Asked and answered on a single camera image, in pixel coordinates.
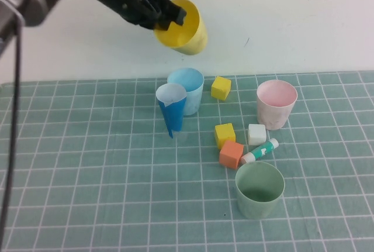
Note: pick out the yellow plastic cup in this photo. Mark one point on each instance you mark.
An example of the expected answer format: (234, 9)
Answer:
(196, 41)

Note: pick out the pink plastic cup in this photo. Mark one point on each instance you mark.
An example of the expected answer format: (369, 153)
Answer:
(274, 117)

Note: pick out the white foam cube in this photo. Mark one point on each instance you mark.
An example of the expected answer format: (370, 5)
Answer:
(257, 135)

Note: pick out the green plastic cup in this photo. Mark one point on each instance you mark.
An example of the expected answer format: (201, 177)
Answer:
(254, 208)

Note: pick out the light blue plastic cup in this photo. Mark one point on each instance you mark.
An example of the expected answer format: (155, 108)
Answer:
(193, 100)

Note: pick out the yellow foam cube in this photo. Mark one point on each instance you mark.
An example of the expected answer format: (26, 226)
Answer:
(221, 88)
(224, 135)

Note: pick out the blue paper cone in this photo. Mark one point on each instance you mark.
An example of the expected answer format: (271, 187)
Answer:
(175, 114)

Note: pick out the orange foam cube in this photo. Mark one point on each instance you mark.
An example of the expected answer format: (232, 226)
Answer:
(231, 155)

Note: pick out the green white glue stick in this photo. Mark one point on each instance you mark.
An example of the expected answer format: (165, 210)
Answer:
(260, 151)

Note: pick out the green checked tablecloth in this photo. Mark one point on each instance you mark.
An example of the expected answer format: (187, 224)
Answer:
(87, 205)

